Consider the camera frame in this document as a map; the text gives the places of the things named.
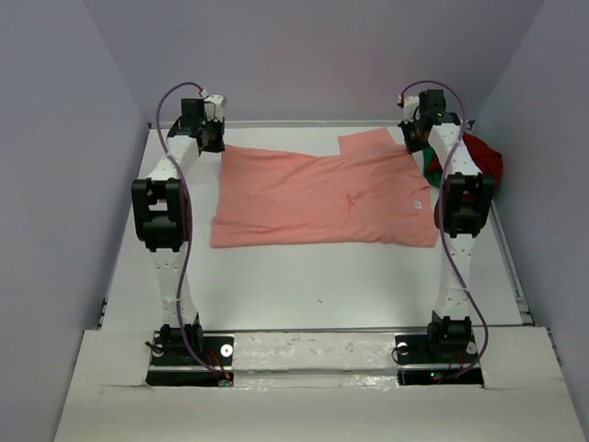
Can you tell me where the pink t shirt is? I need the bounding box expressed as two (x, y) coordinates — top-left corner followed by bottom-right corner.
(211, 128), (439, 249)

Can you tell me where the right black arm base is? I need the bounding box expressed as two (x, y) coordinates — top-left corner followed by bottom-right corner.
(391, 334), (484, 387)

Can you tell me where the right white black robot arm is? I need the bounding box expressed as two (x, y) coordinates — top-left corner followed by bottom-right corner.
(392, 89), (495, 366)

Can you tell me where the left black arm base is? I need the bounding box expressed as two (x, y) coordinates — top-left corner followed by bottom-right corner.
(145, 333), (235, 388)

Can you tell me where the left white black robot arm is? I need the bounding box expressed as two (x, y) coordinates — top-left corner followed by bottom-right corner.
(131, 95), (225, 366)

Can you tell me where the green t shirt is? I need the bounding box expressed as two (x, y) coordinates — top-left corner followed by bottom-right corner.
(422, 147), (443, 188)

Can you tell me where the red t shirt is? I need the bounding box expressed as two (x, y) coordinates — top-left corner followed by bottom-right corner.
(425, 133), (504, 204)

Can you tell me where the white foam front panel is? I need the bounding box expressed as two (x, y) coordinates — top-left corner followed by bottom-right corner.
(56, 327), (583, 441)

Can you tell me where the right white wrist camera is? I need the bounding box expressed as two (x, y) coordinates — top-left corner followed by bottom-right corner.
(398, 95), (421, 123)

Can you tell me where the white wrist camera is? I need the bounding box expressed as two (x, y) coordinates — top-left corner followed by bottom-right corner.
(398, 95), (421, 123)
(203, 94), (226, 122)

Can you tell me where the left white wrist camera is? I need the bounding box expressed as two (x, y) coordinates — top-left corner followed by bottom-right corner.
(203, 94), (226, 122)

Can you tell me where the aluminium back table rail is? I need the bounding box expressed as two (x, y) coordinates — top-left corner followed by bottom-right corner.
(147, 119), (476, 130)

